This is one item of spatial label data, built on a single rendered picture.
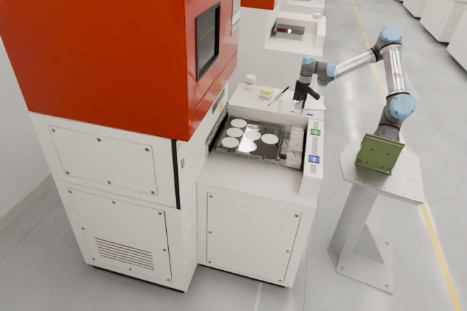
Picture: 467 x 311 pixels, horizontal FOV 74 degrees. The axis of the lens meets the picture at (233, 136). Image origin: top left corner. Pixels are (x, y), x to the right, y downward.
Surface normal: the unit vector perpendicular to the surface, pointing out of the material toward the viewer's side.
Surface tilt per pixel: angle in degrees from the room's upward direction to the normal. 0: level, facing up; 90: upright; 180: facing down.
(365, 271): 0
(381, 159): 90
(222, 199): 90
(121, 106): 90
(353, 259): 0
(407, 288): 0
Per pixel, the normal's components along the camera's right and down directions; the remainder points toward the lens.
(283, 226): -0.25, 0.54
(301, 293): 0.05, -0.82
